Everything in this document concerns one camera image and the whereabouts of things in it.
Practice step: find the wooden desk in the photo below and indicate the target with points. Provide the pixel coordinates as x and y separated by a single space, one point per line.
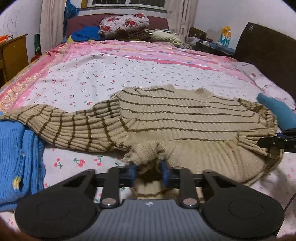
14 58

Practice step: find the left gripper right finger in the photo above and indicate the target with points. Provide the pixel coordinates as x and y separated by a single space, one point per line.
181 179

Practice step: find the blue yellow cloth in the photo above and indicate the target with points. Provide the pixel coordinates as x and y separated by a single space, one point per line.
85 34

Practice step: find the dark bedside table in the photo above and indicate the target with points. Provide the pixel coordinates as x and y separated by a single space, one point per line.
199 42

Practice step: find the beige curtain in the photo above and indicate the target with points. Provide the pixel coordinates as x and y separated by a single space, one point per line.
180 16
51 24

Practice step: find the white floral pillow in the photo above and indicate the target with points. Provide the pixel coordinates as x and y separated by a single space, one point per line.
268 87

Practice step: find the blue knit garment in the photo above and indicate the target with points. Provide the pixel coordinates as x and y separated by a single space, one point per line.
22 167

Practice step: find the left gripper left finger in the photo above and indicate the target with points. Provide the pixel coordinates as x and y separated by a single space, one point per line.
116 178

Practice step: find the maroon sofa back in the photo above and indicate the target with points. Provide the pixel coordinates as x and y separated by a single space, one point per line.
79 22

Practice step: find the cherry print bed sheet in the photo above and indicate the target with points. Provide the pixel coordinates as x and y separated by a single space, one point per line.
76 76

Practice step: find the right beige curtain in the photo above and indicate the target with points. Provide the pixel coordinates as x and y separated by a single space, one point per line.
180 16

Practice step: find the teal knit garment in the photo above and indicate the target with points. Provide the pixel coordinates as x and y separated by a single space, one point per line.
285 116

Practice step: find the beige striped knit sweater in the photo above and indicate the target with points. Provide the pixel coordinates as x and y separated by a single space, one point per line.
194 129

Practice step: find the dark wooden headboard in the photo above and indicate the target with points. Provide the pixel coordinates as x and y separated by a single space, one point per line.
272 52

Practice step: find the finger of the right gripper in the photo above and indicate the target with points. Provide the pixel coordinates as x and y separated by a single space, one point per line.
269 142

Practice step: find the left beige curtain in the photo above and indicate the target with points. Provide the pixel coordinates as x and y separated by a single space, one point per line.
51 24

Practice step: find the cream pillow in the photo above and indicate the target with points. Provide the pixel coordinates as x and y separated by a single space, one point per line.
162 36

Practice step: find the yellow blue package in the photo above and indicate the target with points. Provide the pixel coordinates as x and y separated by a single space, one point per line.
225 36

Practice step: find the orange object on desk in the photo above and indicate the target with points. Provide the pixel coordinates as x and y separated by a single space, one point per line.
4 38

